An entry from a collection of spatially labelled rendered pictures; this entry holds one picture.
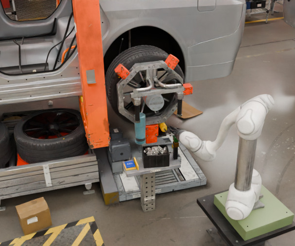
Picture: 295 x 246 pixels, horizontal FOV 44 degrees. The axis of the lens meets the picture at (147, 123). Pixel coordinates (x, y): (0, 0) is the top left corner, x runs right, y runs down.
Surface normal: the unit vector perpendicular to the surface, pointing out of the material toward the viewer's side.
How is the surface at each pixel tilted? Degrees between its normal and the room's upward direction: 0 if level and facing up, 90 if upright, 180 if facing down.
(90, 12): 90
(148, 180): 90
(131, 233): 0
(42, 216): 90
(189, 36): 90
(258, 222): 1
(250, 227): 1
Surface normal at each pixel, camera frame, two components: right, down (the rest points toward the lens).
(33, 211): -0.01, -0.86
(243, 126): -0.48, 0.35
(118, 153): 0.27, 0.48
